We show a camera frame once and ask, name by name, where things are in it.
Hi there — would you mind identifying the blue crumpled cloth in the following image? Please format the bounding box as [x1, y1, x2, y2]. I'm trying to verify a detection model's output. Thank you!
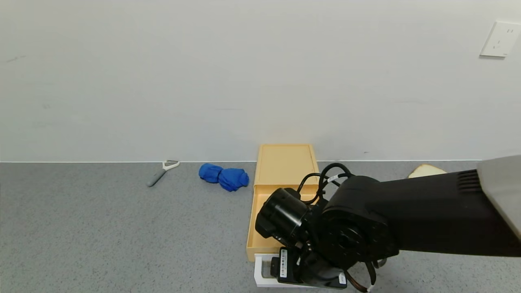
[199, 163, 250, 192]

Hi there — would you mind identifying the yellow drawer with white handle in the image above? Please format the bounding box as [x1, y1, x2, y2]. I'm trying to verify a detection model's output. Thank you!
[246, 184, 326, 288]

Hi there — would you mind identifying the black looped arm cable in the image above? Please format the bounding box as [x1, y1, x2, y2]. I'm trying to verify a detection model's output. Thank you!
[297, 163, 355, 204]

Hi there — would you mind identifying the white bread slice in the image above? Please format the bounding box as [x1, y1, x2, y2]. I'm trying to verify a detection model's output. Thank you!
[408, 164, 447, 179]

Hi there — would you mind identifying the black cable with white tip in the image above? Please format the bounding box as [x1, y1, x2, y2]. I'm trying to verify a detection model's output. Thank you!
[344, 260, 381, 293]

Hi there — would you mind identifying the white wall outlet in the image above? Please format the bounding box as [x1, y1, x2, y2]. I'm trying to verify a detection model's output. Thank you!
[479, 21, 521, 58]

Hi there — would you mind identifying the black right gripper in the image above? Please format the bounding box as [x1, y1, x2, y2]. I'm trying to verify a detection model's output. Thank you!
[270, 247, 321, 284]

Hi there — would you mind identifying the grey handled peeler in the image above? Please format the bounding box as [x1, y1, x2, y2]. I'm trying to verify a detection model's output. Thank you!
[147, 160, 180, 188]

